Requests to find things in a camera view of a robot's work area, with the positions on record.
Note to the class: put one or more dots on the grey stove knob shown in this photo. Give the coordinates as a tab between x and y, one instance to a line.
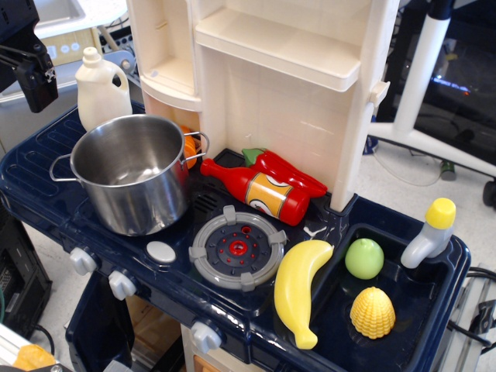
82	262
205	338
121	286

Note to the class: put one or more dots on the red toy chili peppers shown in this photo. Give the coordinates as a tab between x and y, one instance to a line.
268	162

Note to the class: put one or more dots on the orange toy item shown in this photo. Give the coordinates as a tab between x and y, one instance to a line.
190	147

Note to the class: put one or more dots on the grey oval button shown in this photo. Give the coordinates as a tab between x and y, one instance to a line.
161	252

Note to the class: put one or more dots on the grey stove knob left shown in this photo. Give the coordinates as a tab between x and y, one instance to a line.
82	262

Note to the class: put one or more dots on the green toy pear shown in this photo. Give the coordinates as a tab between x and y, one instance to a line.
364	258

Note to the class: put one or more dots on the red toy ketchup bottle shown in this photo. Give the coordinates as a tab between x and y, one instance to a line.
260	191

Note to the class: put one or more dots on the grey stove knob middle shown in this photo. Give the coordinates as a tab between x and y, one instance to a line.
121	286

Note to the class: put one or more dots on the grey toy stove burner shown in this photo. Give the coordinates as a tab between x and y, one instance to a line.
237	250

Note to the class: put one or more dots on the grey yellow toy faucet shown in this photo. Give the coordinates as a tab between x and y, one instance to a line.
434	235

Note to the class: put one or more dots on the silver metal pot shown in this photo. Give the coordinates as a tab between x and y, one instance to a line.
135	171

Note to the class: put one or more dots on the black computer case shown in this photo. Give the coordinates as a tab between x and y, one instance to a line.
25	286

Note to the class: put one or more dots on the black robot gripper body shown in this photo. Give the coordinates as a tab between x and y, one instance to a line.
25	60

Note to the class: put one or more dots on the grey stove knob right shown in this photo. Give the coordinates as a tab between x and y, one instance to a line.
205	338

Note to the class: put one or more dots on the cream plastic jug bottle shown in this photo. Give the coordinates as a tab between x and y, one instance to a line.
102	90

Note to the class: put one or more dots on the yellow sponge object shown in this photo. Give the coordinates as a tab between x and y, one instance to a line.
32	357

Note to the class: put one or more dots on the yellow toy banana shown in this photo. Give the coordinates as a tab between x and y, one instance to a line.
292	288

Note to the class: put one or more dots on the yellow toy corn piece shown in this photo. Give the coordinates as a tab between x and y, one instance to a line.
372	313

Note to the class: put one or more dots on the cream toy kitchen shelf unit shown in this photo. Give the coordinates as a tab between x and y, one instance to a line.
300	78

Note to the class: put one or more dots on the navy toy kitchen counter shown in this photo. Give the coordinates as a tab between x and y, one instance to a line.
36	189

